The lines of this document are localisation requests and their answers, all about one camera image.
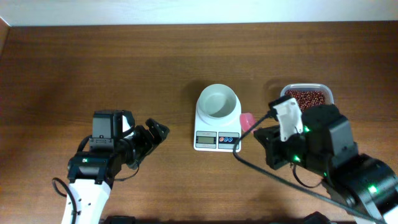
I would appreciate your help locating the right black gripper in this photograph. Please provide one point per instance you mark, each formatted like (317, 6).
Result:
(267, 137)

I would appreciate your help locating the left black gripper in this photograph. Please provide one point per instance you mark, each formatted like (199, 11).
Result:
(145, 140)

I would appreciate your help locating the pink plastic scoop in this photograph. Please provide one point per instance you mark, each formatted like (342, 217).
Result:
(247, 120)

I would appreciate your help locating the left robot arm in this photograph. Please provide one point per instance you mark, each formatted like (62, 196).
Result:
(116, 141)

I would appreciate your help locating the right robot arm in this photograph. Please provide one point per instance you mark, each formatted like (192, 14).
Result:
(327, 148)

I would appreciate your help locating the white digital kitchen scale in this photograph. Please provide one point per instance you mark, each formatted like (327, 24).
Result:
(216, 134)

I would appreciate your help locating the red beans in container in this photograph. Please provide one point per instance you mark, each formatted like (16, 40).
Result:
(307, 99)

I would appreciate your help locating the white round bowl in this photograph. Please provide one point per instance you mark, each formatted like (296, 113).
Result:
(217, 101)

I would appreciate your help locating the clear plastic bean container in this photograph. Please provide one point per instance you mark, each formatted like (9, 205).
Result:
(329, 99)

